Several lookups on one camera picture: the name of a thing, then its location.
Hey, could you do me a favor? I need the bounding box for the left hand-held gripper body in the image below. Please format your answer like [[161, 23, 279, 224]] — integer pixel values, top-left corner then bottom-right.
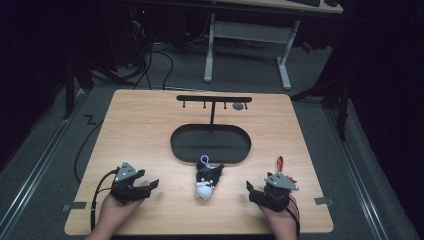
[[109, 162, 146, 205]]

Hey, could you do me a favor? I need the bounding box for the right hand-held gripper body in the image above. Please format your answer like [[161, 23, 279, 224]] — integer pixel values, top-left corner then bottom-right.
[[262, 171, 300, 213]]

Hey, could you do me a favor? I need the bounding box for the black hook stand with tray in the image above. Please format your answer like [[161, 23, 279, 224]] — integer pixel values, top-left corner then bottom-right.
[[169, 94, 253, 165]]

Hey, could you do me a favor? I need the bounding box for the person's right hand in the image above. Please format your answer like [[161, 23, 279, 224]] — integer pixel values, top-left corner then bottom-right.
[[258, 194, 299, 233]]

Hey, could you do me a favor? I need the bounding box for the person's left hand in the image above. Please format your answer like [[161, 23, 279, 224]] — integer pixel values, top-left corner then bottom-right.
[[99, 193, 145, 232]]

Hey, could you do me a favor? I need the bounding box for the grey tape piece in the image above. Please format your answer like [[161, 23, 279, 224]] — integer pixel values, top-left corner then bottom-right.
[[313, 196, 335, 206], [61, 201, 88, 213]]

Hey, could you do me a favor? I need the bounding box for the black metal stand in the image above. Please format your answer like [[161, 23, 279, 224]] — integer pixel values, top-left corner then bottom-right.
[[290, 74, 352, 142], [62, 54, 136, 120]]

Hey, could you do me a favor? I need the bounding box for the white-legged wooden desk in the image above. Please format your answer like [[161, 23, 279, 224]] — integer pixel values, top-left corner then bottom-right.
[[203, 0, 344, 91]]

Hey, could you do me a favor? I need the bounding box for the black keyboard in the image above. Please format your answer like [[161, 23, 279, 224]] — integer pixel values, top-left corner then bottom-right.
[[287, 0, 322, 8]]

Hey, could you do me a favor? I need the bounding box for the left hand-held gripper cable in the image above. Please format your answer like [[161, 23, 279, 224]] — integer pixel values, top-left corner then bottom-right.
[[89, 168, 120, 232]]

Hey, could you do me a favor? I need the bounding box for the hand-held gripper cable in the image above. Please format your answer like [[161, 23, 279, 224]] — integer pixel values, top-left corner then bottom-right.
[[89, 168, 120, 232], [287, 194, 302, 240]]

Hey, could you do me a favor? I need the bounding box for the right hand-held gripper cable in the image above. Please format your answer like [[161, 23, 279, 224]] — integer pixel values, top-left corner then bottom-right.
[[287, 194, 302, 240]]

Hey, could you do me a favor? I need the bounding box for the black floor cable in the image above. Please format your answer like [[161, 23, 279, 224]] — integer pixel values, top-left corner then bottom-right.
[[73, 119, 105, 184]]

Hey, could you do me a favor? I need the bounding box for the metal floor rail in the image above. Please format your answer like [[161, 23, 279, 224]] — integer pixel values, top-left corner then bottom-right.
[[0, 89, 86, 236], [323, 107, 390, 240]]

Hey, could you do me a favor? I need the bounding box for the bundle of black cables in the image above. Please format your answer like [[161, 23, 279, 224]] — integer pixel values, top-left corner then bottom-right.
[[128, 19, 175, 91]]

